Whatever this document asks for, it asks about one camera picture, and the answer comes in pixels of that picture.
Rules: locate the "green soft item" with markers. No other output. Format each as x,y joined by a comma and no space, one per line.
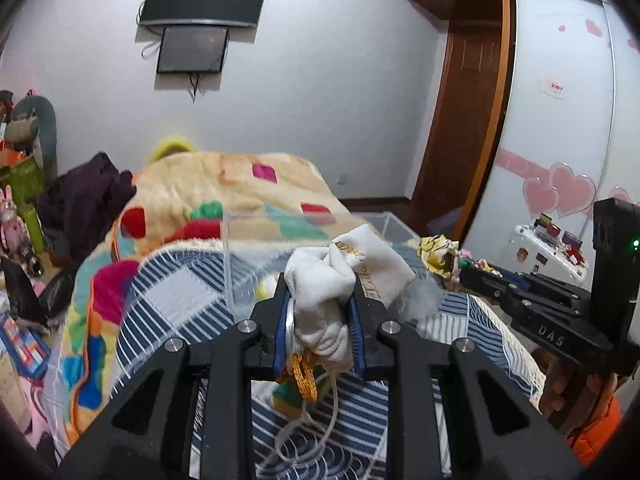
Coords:
286,396

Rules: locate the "blue striped quilt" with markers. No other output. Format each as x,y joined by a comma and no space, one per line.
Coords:
175,300

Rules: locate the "black bag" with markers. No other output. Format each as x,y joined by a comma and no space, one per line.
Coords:
35,295

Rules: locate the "person's right hand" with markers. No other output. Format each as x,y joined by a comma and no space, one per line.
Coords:
570,390

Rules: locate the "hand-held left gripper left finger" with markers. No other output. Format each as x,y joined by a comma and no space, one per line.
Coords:
279,332

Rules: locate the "white wardrobe with pink hearts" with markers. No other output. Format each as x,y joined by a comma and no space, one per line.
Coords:
555,135

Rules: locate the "grey fluffy cloth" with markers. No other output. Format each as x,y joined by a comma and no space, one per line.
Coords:
420,295

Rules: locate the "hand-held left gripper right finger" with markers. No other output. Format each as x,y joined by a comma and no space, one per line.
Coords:
357,332

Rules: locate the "yellow printed cloth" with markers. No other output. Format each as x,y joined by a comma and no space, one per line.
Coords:
437,255

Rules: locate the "colourful flat box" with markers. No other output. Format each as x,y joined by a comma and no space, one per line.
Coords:
22,347

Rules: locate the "colourful patchwork fleece blanket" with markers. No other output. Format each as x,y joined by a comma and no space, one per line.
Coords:
200,180

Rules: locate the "person's right forearm orange sleeve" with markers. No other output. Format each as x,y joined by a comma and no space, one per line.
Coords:
597,435

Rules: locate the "small boxes on suitcase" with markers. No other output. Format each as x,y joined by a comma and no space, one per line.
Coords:
560,237

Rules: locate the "pink doll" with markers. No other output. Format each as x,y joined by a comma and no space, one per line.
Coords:
10,225

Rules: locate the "small black wall screen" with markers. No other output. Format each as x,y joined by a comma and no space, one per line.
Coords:
192,49

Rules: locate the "grey plush toy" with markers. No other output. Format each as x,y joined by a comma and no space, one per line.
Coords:
35,125

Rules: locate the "brown wooden door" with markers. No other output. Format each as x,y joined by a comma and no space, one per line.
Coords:
457,120

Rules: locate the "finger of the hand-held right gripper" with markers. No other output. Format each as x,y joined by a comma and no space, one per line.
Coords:
487,285
555,287

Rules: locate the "small yellow green soft toy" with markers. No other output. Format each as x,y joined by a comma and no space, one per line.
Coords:
267,287

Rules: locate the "clear plastic storage box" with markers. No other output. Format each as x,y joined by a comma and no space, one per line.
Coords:
392,225

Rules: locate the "dark purple garment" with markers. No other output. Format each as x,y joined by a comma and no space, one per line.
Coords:
82,200

